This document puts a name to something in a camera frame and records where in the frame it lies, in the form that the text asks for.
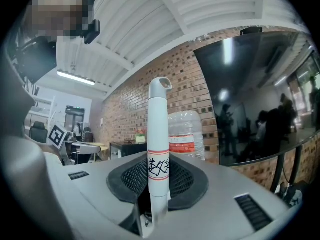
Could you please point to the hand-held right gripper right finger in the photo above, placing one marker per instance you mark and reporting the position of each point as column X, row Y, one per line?
column 220, row 184

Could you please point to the white wall plate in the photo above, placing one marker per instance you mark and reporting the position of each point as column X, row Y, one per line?
column 102, row 122

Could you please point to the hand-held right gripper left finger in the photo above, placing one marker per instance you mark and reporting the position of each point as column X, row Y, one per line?
column 97, row 184

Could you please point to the person's grey t-shirt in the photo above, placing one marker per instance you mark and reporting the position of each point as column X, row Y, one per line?
column 12, row 104

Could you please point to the black office chair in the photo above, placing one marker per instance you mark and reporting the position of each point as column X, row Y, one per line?
column 38, row 131
column 88, row 134

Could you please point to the person's left forearm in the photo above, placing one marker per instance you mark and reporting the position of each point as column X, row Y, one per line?
column 51, row 155

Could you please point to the black head-mounted camera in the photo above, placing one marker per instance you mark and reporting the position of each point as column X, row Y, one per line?
column 92, row 32

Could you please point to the large black television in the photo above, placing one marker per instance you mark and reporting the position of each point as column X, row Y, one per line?
column 250, row 96

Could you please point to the yellow round table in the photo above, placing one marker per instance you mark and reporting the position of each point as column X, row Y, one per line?
column 102, row 152

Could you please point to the potted red flowers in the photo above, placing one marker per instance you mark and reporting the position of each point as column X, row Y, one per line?
column 140, row 137

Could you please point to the dark double door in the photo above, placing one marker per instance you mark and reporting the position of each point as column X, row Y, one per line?
column 75, row 114

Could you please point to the clear water bottle red label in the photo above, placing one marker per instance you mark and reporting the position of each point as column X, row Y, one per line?
column 186, row 134

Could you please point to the black box above television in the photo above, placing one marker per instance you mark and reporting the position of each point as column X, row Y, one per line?
column 251, row 30

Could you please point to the long ceiling light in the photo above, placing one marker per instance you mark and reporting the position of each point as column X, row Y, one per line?
column 75, row 77

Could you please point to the white metal shelf rack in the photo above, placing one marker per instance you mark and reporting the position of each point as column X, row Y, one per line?
column 42, row 101

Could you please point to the black television stand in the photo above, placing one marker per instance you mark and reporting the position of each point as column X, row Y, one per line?
column 278, row 169

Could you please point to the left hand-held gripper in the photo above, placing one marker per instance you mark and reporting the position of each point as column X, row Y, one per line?
column 57, row 136

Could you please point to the person's head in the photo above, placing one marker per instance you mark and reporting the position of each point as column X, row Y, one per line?
column 55, row 11

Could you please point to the black glass-door cabinet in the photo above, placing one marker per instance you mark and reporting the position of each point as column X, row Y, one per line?
column 127, row 149

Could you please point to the black chest-mounted box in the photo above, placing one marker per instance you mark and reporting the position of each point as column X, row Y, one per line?
column 36, row 59

